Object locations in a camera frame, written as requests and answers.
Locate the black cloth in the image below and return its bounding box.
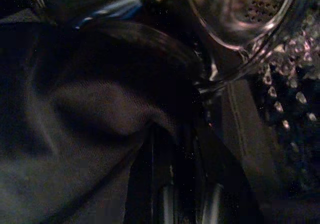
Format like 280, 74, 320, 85
0, 8, 276, 224

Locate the grey washing machine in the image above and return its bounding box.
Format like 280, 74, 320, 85
0, 0, 320, 224

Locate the round glass washer door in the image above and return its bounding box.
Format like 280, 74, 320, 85
184, 0, 302, 85

